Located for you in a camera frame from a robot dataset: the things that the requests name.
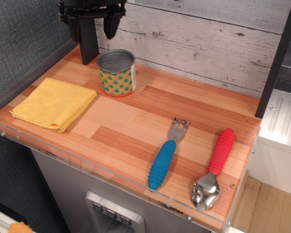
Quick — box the green orange patterned tin can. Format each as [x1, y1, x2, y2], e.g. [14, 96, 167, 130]
[97, 49, 137, 97]

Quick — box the dark right shelf post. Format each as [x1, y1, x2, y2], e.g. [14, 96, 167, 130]
[255, 9, 291, 119]

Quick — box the blue handled metal fork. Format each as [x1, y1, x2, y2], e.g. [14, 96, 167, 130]
[147, 117, 189, 190]

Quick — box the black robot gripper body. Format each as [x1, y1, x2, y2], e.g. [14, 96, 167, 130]
[57, 0, 127, 24]

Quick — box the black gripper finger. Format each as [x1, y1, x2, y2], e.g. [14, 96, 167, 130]
[68, 18, 81, 43]
[104, 12, 122, 39]

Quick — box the grey toy fridge cabinet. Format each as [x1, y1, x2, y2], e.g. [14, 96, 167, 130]
[33, 150, 208, 233]

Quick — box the silver toy fridge dispenser panel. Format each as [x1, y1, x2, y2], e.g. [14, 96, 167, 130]
[85, 191, 146, 233]

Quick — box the white toy sink unit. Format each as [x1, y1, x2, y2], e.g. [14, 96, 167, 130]
[246, 35, 291, 198]

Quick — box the orange object at corner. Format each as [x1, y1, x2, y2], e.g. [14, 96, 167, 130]
[8, 222, 33, 233]

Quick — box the folded yellow cloth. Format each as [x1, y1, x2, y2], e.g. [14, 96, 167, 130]
[10, 78, 97, 133]

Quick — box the red handled metal spoon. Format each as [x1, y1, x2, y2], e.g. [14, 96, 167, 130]
[192, 128, 235, 211]

